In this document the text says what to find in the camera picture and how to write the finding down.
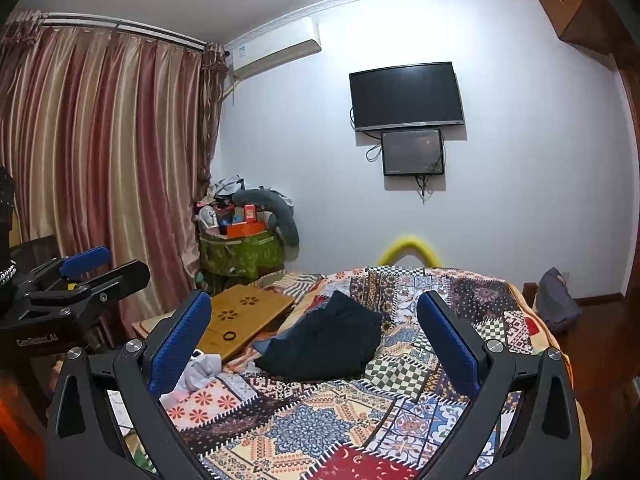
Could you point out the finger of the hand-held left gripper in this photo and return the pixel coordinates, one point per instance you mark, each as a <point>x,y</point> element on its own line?
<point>115,282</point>
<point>85,261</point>

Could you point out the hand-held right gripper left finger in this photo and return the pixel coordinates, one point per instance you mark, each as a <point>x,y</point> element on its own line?
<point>180,340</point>

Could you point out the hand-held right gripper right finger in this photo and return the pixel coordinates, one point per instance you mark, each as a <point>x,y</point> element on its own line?
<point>450,345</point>

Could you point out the black pants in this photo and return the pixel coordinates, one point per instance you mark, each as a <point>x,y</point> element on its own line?
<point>330,340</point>

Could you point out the white crumpled cloth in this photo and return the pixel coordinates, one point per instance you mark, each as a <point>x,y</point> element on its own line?
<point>200,370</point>

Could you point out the wooden lap table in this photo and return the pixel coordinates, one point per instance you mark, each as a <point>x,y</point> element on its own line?
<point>250,310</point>

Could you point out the small brown wooden stand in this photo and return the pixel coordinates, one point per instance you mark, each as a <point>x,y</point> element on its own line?
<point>530,296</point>

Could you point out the green storage bag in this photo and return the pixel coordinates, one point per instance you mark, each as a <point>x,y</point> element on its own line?
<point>240,255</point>

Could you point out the pink striped curtain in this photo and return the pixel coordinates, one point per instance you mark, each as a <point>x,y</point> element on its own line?
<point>110,160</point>

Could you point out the white plastic bag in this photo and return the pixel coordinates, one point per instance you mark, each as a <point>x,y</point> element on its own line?
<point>209,217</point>

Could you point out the grey bag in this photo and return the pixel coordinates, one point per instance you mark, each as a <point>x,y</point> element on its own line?
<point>557,305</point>

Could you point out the orange box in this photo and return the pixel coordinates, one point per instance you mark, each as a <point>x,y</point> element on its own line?
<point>245,231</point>

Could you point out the striped bed sheet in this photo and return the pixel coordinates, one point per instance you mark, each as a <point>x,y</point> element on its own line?
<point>295,285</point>

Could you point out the small red box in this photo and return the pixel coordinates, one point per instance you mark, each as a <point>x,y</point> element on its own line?
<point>250,213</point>

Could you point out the patchwork printed blanket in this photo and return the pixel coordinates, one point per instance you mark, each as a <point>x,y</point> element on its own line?
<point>300,425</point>

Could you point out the grey tube pillow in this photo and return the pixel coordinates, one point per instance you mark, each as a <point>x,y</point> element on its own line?
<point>287,225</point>

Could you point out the white air conditioner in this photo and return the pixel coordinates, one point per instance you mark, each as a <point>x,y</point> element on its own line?
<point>275,50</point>

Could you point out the yellow foam bed rail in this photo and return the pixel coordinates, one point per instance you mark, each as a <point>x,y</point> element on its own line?
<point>407,241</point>

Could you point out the small black wall monitor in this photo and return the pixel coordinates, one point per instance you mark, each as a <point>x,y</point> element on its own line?
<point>412,152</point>

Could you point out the white curtain rail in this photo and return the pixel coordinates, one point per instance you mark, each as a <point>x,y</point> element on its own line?
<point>125,27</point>

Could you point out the large black wall television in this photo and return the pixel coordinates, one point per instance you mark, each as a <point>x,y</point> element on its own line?
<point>405,92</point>

